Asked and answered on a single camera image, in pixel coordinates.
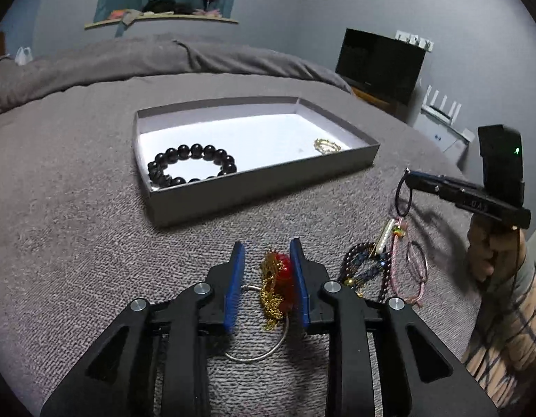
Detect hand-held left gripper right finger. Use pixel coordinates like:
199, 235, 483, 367
290, 238, 499, 417

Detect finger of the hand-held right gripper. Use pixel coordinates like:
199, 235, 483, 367
405, 169, 469, 186
412, 179, 484, 203

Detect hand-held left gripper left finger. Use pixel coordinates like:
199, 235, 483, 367
40, 242, 247, 417

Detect black hair tie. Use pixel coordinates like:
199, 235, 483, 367
394, 169, 415, 218

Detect dark small bead bracelet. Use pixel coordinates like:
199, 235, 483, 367
341, 242, 392, 304

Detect pearl hair clip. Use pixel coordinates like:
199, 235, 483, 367
377, 219, 397, 253

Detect dark blue braided bracelet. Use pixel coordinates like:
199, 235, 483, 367
354, 252, 386, 288

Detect silver hoop ring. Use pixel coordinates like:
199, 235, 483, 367
225, 284, 290, 362

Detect pink cord bracelet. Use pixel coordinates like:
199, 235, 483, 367
389, 221, 425, 307

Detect grey cardboard box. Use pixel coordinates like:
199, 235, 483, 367
133, 96, 380, 228

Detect person's right forearm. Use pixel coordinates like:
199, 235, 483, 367
461, 247, 536, 409

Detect person's right hand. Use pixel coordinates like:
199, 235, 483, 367
467, 217, 519, 283

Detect white cabinet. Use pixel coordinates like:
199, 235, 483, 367
413, 108, 476, 166

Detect white router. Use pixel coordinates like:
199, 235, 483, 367
423, 85, 463, 123

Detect wooden television stand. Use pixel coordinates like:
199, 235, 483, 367
350, 86, 396, 114

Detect black television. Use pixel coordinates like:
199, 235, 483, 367
335, 28, 426, 106

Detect grey knitted blanket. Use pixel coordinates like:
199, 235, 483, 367
0, 72, 490, 417

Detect grey duvet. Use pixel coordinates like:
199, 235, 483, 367
0, 36, 354, 116

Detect window sill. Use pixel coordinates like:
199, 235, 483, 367
84, 14, 239, 31

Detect dark clothes pile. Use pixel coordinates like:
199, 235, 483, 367
141, 0, 196, 15

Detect pink clothes pile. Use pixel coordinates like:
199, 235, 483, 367
104, 8, 139, 23

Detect white wall hooks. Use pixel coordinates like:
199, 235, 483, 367
396, 30, 435, 52

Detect black bead bracelet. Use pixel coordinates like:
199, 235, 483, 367
147, 143, 237, 188

